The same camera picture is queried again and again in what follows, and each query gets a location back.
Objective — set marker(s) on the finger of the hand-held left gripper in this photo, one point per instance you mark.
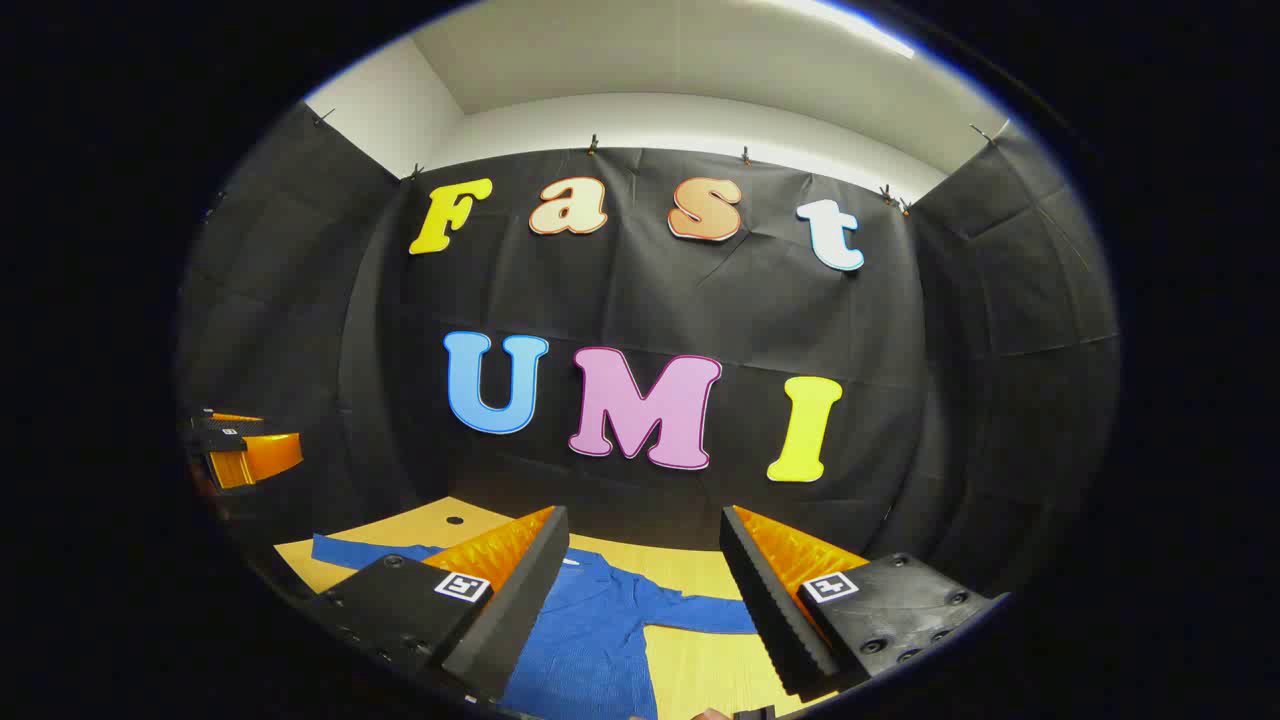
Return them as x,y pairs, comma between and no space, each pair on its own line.
225,438
265,458

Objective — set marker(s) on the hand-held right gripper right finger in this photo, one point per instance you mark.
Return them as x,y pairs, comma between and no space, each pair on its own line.
770,610

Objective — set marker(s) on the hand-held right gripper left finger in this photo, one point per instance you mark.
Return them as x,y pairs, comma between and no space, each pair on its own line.
520,610

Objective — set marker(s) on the black backdrop cloth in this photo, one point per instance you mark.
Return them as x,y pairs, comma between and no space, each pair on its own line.
620,300

